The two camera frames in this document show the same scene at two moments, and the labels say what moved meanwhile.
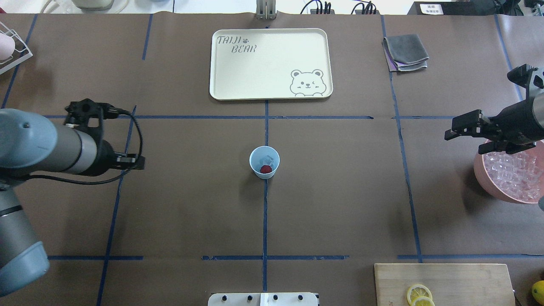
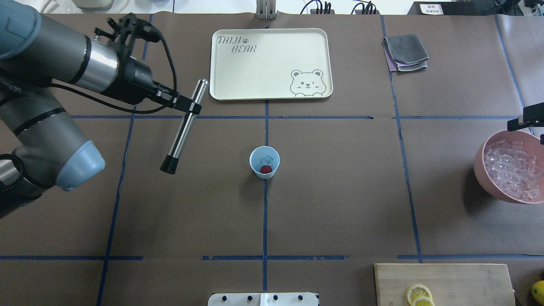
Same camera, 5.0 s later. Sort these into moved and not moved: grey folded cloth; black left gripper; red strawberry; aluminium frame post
Moved: black left gripper
Not moved: red strawberry; grey folded cloth; aluminium frame post
